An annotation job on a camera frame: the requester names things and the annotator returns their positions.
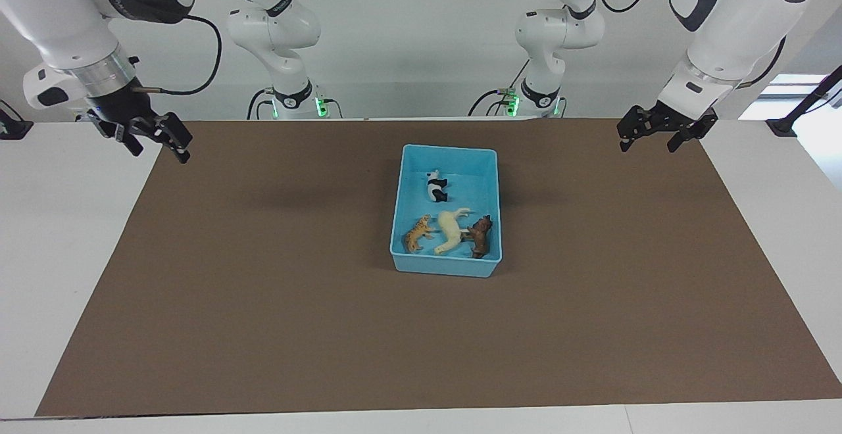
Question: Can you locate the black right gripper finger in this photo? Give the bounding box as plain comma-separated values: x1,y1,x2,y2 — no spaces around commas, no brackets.
99,122,144,157
157,113,193,164

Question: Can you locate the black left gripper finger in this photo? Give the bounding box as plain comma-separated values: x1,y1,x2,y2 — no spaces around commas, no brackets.
668,125,708,153
617,107,658,153

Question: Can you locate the brown lion toy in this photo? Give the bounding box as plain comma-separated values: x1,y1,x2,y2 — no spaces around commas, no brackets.
465,214,495,260

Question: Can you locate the black and white panda toy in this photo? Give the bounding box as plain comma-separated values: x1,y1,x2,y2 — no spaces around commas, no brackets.
424,170,451,204

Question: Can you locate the cream llama toy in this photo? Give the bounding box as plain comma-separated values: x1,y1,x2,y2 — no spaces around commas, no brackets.
433,207,474,256

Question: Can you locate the orange tiger toy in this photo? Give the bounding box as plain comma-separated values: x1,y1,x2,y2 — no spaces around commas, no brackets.
403,214,436,254

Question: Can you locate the light blue storage box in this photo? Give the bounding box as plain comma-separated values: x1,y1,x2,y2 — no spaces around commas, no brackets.
389,143,503,279

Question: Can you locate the small black stand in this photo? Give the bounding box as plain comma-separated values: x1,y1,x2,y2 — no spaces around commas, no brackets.
0,100,34,141

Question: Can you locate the tall black stand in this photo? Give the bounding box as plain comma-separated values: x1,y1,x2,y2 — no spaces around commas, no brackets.
766,64,842,137

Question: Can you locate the brown table mat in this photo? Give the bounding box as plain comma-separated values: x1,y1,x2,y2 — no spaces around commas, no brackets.
34,118,842,419

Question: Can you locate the black right base cable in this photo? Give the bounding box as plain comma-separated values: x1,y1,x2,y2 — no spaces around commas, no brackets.
247,87,275,120

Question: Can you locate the black base cable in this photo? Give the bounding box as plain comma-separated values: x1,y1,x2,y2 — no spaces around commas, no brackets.
247,87,275,120
468,59,532,118

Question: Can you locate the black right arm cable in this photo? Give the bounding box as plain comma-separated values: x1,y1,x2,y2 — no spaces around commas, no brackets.
135,14,224,97

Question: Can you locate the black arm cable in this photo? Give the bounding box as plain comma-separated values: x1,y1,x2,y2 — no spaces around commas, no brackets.
589,0,833,91
135,14,224,97

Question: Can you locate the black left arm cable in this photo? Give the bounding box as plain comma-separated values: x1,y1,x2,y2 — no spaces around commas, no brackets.
589,0,833,91

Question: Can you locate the black left base cable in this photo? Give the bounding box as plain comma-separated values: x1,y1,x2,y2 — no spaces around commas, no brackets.
468,59,532,118

